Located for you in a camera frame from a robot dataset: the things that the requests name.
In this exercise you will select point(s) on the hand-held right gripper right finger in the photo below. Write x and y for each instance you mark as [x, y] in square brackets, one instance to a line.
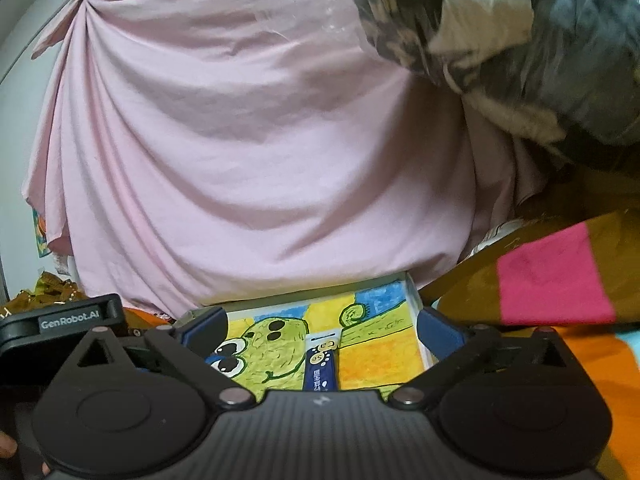
[440, 335]

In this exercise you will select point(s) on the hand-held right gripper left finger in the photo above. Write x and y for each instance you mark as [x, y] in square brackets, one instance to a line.
[206, 332]

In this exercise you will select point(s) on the grey shallow tray box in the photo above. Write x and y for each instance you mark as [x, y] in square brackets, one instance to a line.
[417, 305]

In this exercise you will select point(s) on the dark blue stick packet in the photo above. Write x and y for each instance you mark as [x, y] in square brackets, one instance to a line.
[322, 366]

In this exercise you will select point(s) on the person's left hand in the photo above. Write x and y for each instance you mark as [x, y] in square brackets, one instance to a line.
[6, 446]

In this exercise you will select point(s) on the pile of golden snack packets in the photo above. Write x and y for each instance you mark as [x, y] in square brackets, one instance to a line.
[50, 287]

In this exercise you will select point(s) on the colourful cartoon drawing sheet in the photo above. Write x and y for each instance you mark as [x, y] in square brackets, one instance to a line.
[370, 355]

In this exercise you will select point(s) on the colourful striped brown blanket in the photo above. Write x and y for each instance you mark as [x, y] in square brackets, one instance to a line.
[550, 280]

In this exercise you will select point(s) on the grey patterned cloth bundle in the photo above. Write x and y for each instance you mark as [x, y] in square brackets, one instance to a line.
[575, 60]

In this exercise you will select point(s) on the colourful wall poster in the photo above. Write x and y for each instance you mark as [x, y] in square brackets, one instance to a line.
[39, 235]

